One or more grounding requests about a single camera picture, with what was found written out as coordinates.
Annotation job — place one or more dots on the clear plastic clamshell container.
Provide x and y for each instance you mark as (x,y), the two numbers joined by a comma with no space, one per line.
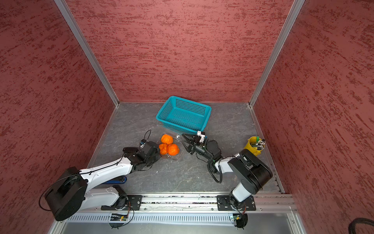
(177,139)

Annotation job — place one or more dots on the yellow cup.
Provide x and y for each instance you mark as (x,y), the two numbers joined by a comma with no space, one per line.
(249,148)

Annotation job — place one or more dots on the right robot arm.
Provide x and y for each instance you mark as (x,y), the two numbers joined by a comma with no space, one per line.
(250,171)

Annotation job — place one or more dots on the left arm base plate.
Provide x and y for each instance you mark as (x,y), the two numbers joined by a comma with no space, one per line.
(130,202)

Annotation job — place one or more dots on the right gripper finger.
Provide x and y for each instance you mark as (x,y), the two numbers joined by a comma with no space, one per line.
(189,149)
(188,137)

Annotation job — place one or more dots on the orange fruit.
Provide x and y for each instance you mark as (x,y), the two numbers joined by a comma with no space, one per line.
(173,150)
(167,139)
(163,149)

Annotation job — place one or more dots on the aluminium front rail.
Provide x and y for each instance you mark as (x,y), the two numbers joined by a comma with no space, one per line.
(206,202)

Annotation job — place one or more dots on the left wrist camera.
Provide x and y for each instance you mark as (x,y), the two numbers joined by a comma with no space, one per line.
(142,143)

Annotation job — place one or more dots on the markers in cup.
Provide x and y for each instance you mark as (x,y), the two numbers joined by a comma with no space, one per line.
(259,145)

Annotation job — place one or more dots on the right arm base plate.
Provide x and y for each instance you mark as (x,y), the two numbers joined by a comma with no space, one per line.
(229,203)

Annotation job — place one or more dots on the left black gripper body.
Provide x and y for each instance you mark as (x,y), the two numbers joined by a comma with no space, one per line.
(152,160)

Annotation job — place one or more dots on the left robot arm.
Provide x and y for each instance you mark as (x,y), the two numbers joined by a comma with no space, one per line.
(77,190)

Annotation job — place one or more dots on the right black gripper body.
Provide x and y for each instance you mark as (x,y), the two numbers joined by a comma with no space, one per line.
(197,142)

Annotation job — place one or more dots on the teal plastic basket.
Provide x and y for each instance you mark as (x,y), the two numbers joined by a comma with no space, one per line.
(184,115)

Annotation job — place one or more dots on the white slotted cable duct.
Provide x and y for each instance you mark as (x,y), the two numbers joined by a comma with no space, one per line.
(161,218)

